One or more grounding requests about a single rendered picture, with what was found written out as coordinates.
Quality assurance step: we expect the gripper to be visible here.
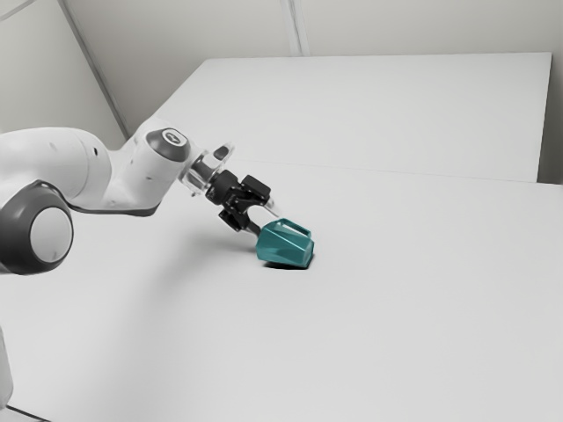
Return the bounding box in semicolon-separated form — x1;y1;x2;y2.
205;170;280;239

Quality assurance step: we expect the teal faceted mug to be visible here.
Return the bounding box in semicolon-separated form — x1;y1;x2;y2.
255;217;317;269

